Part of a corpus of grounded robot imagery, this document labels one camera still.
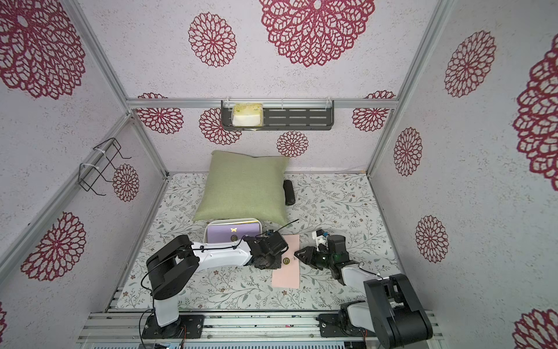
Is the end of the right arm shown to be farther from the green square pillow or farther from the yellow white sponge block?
the yellow white sponge block

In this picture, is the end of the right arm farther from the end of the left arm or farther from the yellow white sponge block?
the yellow white sponge block

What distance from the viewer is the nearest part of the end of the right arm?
0.70m

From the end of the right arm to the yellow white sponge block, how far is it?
551 millimetres

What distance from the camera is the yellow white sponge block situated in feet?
3.00
